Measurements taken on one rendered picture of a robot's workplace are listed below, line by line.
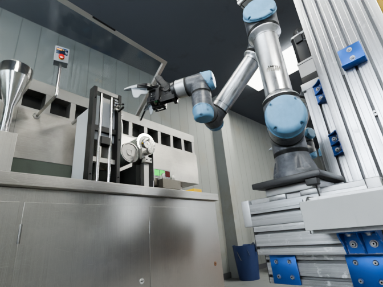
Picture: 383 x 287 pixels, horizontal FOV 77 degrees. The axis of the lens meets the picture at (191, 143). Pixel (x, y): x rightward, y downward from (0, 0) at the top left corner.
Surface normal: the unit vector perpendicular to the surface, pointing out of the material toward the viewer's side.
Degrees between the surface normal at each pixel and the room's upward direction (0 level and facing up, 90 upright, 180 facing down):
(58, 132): 90
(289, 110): 97
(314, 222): 90
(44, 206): 90
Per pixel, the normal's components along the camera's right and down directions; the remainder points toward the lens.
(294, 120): -0.35, -0.19
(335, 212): -0.73, -0.18
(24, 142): 0.74, -0.30
